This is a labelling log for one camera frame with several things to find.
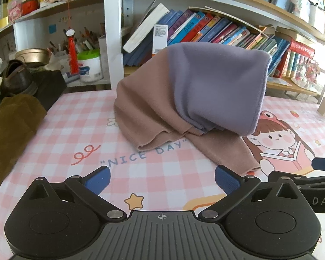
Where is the thick white book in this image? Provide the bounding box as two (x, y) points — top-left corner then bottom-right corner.
(123, 3), (170, 53)

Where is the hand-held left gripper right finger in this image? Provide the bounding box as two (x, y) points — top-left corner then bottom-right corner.
(198, 165), (304, 221)

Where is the red dictionary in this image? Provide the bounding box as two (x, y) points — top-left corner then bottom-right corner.
(287, 39), (316, 63)

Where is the patterned pen cup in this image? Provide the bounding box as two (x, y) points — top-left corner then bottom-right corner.
(291, 0), (310, 23)

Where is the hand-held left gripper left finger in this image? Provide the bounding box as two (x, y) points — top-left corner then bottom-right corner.
(27, 165), (128, 221)

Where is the red and white doll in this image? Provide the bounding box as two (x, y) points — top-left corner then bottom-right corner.
(21, 0), (40, 16)

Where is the white storage box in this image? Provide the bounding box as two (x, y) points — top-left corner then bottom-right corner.
(309, 4), (325, 31)

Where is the brass bowl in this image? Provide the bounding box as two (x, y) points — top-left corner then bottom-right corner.
(15, 48), (50, 67)

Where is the brown velvet cloth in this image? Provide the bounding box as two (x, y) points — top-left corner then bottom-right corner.
(0, 93), (48, 187)

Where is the white and wood bookshelf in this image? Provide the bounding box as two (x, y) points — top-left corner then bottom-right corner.
(0, 0), (325, 106)

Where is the black box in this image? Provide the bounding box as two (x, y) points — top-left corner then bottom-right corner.
(34, 70), (68, 111)

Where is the row of colourful books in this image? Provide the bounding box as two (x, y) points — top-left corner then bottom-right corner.
(123, 8), (291, 78)

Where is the bunch of pens and pencils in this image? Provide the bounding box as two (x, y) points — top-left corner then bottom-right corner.
(47, 27), (103, 57)

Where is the brown leather shoe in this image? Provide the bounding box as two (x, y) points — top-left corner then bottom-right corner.
(0, 60), (38, 96)

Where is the red tassel ornament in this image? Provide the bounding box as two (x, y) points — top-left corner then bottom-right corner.
(65, 0), (80, 75)

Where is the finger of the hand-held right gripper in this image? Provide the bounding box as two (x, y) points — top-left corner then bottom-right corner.
(311, 157), (325, 173)
(268, 170), (310, 189)

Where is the white jar with green lid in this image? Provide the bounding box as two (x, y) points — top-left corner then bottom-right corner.
(77, 49), (103, 84)

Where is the pink checked table mat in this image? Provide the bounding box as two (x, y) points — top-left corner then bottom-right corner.
(0, 89), (325, 260)

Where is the tall white and orange box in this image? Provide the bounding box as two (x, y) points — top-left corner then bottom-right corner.
(152, 24), (169, 55)

